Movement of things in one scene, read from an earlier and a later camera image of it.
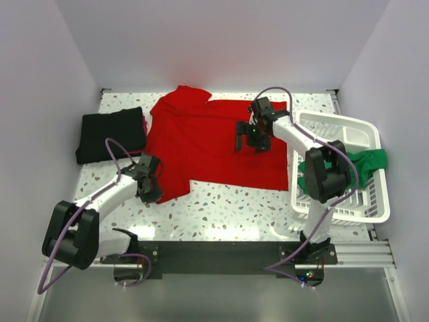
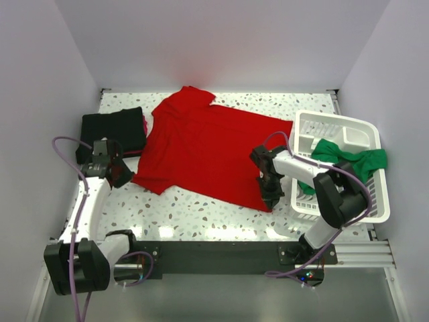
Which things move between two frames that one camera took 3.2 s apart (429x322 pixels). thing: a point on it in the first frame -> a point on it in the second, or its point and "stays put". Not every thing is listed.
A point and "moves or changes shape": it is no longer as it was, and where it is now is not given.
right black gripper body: (255, 137) -> (271, 187)
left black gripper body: (153, 192) -> (124, 173)
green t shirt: (369, 162) stays put
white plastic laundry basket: (368, 205) stays put
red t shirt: (197, 141) moves or changes shape
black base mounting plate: (209, 257) stays put
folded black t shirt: (127, 126) stays put
